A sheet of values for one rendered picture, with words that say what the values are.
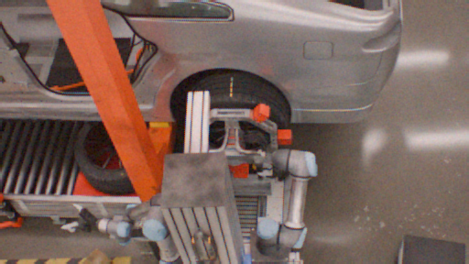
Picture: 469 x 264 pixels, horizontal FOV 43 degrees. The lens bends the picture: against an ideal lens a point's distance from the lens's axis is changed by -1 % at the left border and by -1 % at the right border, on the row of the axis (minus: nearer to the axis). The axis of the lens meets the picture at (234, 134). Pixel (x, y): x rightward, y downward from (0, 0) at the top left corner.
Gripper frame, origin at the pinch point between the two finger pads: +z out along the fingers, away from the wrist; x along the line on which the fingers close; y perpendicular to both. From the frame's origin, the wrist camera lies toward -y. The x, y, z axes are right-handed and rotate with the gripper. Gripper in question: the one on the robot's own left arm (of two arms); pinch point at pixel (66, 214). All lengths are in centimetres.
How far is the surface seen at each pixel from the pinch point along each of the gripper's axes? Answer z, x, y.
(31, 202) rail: 78, 51, 83
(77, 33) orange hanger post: -17, 35, -99
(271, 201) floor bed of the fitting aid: -87, 105, 103
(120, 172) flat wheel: 15, 78, 63
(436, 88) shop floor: -197, 240, 92
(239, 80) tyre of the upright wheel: -67, 112, -9
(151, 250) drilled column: -15, 43, 101
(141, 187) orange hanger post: -15, 54, 41
